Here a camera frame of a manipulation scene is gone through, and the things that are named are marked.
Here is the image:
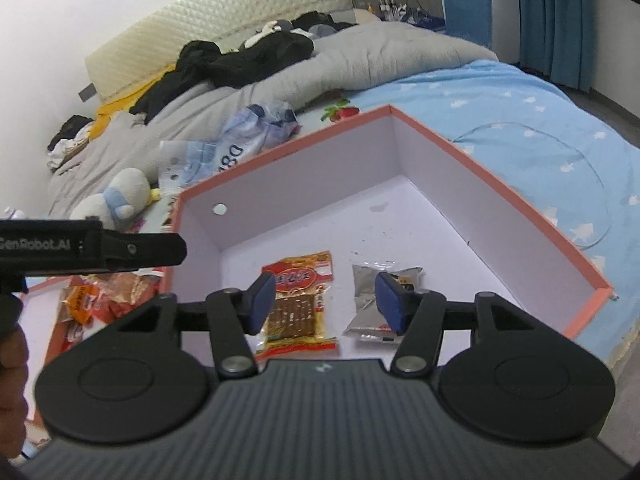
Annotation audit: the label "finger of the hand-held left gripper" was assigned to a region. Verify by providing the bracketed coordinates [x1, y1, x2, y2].
[102, 232, 188, 269]

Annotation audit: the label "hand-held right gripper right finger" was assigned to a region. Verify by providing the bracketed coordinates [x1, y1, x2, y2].
[375, 271, 538, 377]

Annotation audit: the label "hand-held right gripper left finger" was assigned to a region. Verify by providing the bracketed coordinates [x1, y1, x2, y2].
[116, 271, 277, 377]

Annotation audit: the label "silver snack packet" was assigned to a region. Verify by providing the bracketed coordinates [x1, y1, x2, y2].
[342, 262, 426, 343]

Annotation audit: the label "red yellow snack packet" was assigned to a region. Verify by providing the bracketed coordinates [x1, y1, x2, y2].
[255, 250, 339, 361]

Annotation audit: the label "shallow pink cardboard box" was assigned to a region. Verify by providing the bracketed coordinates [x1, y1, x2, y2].
[20, 277, 68, 426]

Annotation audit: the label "large pink cardboard box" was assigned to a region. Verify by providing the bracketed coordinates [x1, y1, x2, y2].
[159, 104, 615, 361]

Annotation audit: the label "person's left hand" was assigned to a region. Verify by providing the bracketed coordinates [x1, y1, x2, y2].
[0, 330, 29, 461]

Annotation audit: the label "large red orange snack packet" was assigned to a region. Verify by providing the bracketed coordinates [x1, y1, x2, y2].
[100, 271, 165, 319]

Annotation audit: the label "white blue plush toy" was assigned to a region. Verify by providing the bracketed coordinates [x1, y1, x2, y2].
[70, 167, 163, 233]

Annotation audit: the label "pile of dark light clothes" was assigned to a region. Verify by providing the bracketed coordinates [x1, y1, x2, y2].
[47, 115, 97, 169]

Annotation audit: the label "crumpled blue white plastic bag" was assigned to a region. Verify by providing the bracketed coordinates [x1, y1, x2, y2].
[157, 102, 301, 192]

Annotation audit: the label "yellow cloth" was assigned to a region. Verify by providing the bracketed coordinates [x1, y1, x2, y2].
[90, 62, 178, 142]

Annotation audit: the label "black clothes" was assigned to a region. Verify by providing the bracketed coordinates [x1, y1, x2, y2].
[130, 30, 316, 123]

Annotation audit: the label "light blue bedsheet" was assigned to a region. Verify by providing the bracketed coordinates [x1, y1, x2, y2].
[350, 59, 640, 361]

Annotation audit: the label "cream quilted headboard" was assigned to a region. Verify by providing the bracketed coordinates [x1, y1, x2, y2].
[85, 0, 351, 102]

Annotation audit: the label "grey blanket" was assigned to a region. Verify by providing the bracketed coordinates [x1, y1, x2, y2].
[47, 22, 498, 201]

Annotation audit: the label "bedside clutter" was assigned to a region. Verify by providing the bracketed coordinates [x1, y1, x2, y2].
[369, 0, 446, 29]

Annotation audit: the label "blue curtains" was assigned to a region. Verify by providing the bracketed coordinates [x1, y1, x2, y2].
[515, 0, 640, 92]

